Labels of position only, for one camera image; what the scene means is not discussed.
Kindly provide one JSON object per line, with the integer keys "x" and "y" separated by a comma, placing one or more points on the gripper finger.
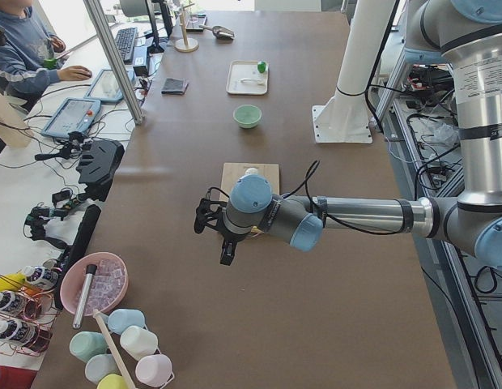
{"x": 228, "y": 250}

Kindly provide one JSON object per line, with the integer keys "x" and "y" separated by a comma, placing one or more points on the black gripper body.
{"x": 232, "y": 239}

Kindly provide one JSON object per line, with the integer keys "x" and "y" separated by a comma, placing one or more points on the white ceramic spoon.
{"x": 255, "y": 81}

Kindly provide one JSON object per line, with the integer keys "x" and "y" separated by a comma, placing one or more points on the mint green bowl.
{"x": 247, "y": 116}

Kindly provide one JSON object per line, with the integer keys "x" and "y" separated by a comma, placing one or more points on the pink ribbed bowl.
{"x": 108, "y": 287}

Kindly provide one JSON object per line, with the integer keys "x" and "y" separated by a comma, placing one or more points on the metal tube in bowl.
{"x": 82, "y": 303}

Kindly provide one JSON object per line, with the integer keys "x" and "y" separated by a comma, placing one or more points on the bamboo cutting board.
{"x": 232, "y": 171}

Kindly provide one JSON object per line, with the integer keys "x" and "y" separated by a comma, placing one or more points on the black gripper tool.
{"x": 99, "y": 160}

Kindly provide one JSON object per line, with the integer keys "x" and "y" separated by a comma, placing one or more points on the grey folded cloth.
{"x": 174, "y": 86}

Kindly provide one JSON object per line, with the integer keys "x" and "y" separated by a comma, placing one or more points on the white cup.
{"x": 139, "y": 342}

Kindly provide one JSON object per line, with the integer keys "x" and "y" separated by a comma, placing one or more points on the light blue cup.
{"x": 120, "y": 319}

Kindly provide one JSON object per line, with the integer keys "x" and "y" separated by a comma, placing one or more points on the cream rabbit tray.
{"x": 246, "y": 69}

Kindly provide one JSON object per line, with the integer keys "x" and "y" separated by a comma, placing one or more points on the pink cup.
{"x": 155, "y": 370}

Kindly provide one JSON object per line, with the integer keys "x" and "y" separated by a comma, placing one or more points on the wooden cup rack pole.
{"x": 97, "y": 315}

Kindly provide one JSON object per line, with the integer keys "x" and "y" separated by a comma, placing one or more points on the green lime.
{"x": 261, "y": 67}

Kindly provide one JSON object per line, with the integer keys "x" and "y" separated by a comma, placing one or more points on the far blue teach pendant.
{"x": 105, "y": 88}

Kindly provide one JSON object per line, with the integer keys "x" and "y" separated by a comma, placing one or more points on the blue teach pendant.
{"x": 73, "y": 115}
{"x": 105, "y": 88}

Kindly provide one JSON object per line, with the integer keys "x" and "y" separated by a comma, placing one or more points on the near blue teach pendant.
{"x": 73, "y": 115}

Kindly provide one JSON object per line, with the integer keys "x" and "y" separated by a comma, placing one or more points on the wooden mug tree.
{"x": 185, "y": 44}

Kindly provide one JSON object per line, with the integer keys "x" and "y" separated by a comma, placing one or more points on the mint green cup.
{"x": 87, "y": 344}

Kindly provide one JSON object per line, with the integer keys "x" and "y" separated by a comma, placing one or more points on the pale blue cup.
{"x": 99, "y": 367}

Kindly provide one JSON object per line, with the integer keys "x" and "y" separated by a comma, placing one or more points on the yellow cup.
{"x": 112, "y": 381}

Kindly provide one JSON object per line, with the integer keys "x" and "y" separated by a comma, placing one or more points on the metal scoop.
{"x": 219, "y": 32}

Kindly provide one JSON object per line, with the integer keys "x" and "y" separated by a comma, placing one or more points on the black keyboard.
{"x": 124, "y": 40}

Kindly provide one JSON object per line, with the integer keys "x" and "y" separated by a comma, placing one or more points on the person in blue sweater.
{"x": 28, "y": 46}

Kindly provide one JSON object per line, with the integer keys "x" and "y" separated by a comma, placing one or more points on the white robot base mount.
{"x": 345, "y": 116}

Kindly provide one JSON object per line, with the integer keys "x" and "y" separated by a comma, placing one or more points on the copper wire bottle rack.
{"x": 26, "y": 317}

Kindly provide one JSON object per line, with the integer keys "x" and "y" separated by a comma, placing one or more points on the aluminium frame post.
{"x": 99, "y": 21}

